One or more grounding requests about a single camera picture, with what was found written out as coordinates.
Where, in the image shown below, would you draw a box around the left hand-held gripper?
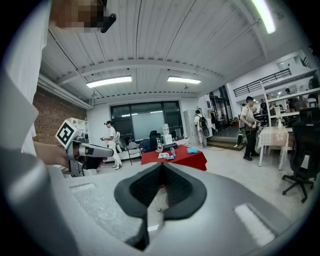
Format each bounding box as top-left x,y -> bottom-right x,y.
54,119 -> 115,177

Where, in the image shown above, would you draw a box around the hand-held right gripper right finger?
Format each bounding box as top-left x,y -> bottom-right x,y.
146,161 -> 305,256

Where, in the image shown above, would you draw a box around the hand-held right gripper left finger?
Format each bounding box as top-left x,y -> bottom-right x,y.
47,161 -> 164,251

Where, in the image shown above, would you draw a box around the person's left forearm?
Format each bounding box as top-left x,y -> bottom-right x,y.
32,141 -> 70,169

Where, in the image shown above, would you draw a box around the white cubby shelf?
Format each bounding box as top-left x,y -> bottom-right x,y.
66,117 -> 90,145

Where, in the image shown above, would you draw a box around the grey folding chair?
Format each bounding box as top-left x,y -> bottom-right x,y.
126,141 -> 142,166

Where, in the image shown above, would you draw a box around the blue chair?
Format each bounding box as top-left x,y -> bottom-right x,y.
139,138 -> 151,154

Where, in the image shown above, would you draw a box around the black framed glass partition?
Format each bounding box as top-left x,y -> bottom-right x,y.
110,100 -> 185,142

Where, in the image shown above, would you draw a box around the wooden step platform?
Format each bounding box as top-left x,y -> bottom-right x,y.
206,136 -> 247,151

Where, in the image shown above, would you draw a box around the black high-back office chair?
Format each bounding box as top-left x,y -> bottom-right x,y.
149,130 -> 162,152

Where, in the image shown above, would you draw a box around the table with red cloth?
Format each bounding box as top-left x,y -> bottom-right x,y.
141,144 -> 208,172

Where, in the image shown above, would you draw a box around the white water dispenser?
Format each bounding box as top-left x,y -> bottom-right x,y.
161,123 -> 174,145

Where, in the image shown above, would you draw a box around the long ceiling light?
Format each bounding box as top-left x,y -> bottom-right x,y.
250,0 -> 277,35
86,75 -> 133,89
167,75 -> 202,85

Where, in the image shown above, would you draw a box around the flat black box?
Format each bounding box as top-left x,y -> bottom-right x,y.
162,142 -> 179,152

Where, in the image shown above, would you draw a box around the white table with checkered cloth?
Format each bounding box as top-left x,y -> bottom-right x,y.
257,126 -> 291,171

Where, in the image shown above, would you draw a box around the grey metal lockers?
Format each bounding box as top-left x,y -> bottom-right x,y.
183,108 -> 201,146

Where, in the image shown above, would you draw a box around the black mesh office chair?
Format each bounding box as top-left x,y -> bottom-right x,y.
281,107 -> 320,204

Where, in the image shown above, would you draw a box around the person's white shirt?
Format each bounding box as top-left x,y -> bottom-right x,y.
0,0 -> 54,161

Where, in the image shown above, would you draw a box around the white open shelf unit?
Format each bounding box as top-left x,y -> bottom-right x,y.
259,68 -> 320,121

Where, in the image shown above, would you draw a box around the black metal railing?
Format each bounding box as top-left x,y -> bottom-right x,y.
233,68 -> 293,98

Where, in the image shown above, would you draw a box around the black head-worn camera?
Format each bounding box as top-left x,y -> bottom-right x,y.
100,13 -> 117,34

